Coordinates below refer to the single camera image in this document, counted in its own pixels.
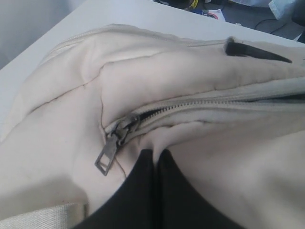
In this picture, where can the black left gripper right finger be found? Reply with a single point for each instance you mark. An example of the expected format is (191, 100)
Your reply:
(179, 205)

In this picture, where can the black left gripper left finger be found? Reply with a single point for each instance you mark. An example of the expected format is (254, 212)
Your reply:
(132, 205)

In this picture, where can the cream fabric duffel bag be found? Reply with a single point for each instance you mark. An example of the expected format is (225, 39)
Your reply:
(231, 112)

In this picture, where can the background desk clutter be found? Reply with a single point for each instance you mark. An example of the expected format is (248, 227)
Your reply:
(277, 17)

